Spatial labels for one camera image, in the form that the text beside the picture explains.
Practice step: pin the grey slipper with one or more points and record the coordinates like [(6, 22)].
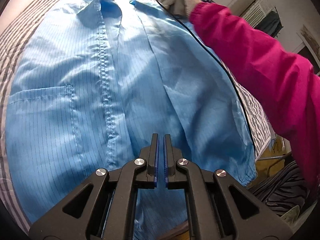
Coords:
[(291, 215)]

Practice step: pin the person's right hand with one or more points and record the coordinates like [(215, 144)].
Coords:
[(190, 0)]

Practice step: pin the white striped hanging cloth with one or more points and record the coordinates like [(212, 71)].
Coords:
[(257, 10)]

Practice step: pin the dark hanging clothes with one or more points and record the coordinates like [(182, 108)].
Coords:
[(271, 22)]

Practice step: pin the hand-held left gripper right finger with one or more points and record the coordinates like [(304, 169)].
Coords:
[(166, 165)]

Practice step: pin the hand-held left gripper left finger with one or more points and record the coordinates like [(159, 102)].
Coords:
[(157, 160)]

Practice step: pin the grey striped bed sheet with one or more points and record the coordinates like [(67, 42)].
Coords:
[(15, 25)]

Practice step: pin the light blue striped work coat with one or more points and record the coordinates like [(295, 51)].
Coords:
[(75, 105)]

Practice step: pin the dark striped pants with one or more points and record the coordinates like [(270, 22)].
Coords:
[(282, 187)]

